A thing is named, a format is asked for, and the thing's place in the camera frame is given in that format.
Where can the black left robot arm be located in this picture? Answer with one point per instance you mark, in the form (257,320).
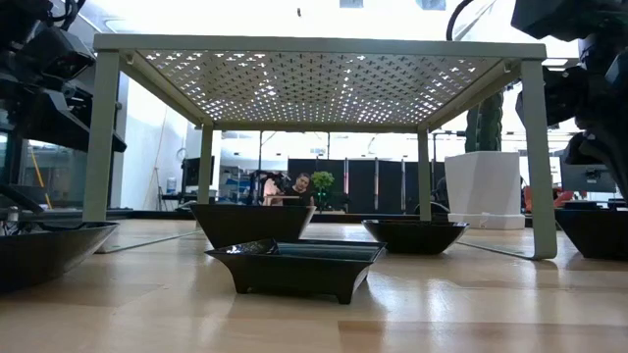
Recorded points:
(19,15)

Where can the small green potted plant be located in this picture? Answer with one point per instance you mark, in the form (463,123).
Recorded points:
(322,181)

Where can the black office partition wall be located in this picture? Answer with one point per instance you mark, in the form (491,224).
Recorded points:
(363,186)

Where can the person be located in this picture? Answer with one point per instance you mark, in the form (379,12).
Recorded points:
(300,191)
(272,188)

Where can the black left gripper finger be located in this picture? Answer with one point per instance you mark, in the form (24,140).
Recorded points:
(73,122)

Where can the black wavy mini plate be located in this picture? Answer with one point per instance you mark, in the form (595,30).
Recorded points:
(596,235)
(44,255)
(414,237)

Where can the black framed glass partition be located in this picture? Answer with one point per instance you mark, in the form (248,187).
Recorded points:
(59,171)

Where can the white hexagonal planter pot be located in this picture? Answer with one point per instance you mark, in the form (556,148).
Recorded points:
(483,184)

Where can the green cactus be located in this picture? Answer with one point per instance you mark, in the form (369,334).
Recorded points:
(483,127)

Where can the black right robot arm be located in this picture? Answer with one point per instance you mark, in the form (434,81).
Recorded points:
(554,17)

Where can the white plastic jug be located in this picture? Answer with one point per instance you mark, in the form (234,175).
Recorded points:
(172,186)

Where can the small black square mini plate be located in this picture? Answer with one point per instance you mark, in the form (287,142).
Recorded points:
(294,274)

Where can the green perforated metal shelf riser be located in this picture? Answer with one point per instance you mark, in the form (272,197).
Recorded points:
(314,44)

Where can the black computer monitor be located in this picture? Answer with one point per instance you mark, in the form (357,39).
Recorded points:
(193,171)
(589,184)

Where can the black flared square mini plate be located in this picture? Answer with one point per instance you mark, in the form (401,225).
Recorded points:
(250,223)

